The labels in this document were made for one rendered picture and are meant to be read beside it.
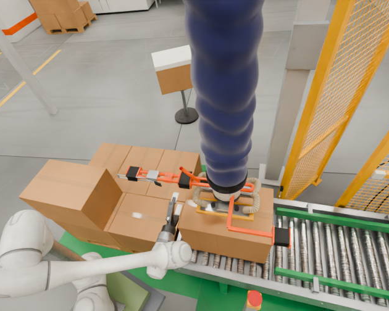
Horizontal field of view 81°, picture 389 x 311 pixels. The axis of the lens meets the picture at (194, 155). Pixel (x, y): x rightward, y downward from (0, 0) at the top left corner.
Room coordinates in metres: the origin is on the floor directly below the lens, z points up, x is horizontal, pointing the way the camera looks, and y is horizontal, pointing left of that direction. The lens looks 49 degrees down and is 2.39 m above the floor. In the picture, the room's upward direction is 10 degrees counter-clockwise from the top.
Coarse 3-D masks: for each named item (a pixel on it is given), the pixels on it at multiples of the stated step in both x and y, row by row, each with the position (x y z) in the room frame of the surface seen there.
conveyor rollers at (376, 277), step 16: (288, 224) 0.70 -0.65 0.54; (304, 224) 0.67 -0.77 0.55; (304, 240) 0.55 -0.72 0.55; (352, 240) 0.49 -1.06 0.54; (368, 240) 0.47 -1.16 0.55; (384, 240) 0.45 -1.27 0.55; (192, 256) 0.58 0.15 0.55; (208, 256) 0.56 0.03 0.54; (288, 256) 0.46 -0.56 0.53; (304, 256) 0.44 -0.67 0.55; (320, 256) 0.42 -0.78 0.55; (368, 256) 0.37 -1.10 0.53; (384, 256) 0.35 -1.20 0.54; (240, 272) 0.41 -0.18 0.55; (256, 272) 0.39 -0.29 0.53; (304, 272) 0.34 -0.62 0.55; (320, 272) 0.32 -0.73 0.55; (336, 272) 0.30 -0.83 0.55; (320, 288) 0.23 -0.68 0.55; (336, 288) 0.21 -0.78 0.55; (384, 304) 0.08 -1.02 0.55
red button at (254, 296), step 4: (252, 292) 0.20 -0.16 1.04; (256, 292) 0.20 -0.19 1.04; (248, 296) 0.19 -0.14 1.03; (252, 296) 0.18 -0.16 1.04; (256, 296) 0.18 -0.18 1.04; (260, 296) 0.18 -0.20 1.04; (248, 300) 0.17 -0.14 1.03; (252, 300) 0.17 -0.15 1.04; (256, 300) 0.16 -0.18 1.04; (260, 300) 0.16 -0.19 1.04; (252, 304) 0.15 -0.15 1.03; (256, 304) 0.15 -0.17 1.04; (260, 304) 0.15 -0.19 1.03
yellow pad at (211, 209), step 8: (208, 200) 0.71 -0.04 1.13; (216, 200) 0.70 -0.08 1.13; (200, 208) 0.66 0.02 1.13; (208, 208) 0.65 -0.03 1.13; (216, 208) 0.64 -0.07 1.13; (240, 208) 0.62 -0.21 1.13; (224, 216) 0.59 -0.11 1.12; (232, 216) 0.58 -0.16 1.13; (240, 216) 0.57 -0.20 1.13; (248, 216) 0.56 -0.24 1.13
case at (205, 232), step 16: (192, 192) 0.90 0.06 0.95; (272, 192) 0.78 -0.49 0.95; (192, 208) 0.77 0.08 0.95; (272, 208) 0.67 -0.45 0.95; (192, 224) 0.65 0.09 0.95; (208, 224) 0.63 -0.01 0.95; (224, 224) 0.61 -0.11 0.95; (240, 224) 0.60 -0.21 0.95; (256, 224) 0.58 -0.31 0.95; (272, 224) 0.56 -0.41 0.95; (192, 240) 0.62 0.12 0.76; (208, 240) 0.58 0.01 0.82; (224, 240) 0.54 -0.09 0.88; (240, 240) 0.50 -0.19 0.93; (256, 240) 0.48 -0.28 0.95; (240, 256) 0.50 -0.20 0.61; (256, 256) 0.46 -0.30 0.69
